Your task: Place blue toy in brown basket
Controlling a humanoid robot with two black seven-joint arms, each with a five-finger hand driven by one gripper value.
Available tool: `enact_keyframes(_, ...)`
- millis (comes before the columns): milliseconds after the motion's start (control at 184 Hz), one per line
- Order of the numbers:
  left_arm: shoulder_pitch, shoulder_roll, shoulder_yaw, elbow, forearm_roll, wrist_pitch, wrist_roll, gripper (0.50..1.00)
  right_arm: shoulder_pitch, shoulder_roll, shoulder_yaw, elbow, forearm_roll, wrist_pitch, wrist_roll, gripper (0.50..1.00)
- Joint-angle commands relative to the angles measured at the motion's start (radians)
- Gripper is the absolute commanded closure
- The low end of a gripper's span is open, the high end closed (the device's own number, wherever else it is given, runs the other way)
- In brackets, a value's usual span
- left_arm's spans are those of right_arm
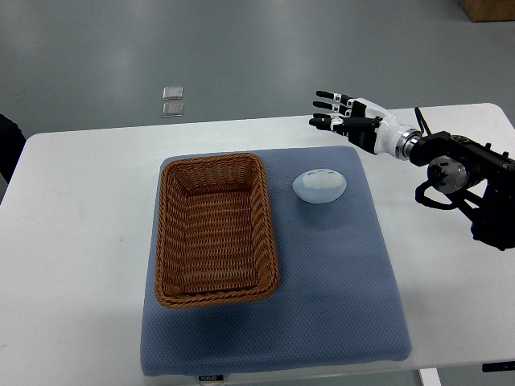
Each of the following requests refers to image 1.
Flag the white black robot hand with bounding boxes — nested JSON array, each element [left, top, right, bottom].
[[309, 90, 422, 160]]

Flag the light blue plush toy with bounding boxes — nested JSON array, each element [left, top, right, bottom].
[[292, 169, 348, 204]]

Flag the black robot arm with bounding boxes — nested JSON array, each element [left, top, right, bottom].
[[405, 108, 514, 251]]

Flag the brown wicker basket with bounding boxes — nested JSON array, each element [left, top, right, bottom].
[[154, 153, 280, 309]]

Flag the cardboard box corner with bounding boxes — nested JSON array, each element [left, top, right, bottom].
[[459, 0, 514, 23]]

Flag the blue quilted mat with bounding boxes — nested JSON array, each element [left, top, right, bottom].
[[140, 146, 412, 376]]

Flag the upper floor metal plate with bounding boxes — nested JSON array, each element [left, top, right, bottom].
[[163, 86, 183, 101]]

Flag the white table leg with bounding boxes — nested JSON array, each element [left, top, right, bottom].
[[418, 368, 442, 386]]

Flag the black table control panel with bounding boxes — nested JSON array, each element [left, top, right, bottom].
[[481, 361, 515, 372]]

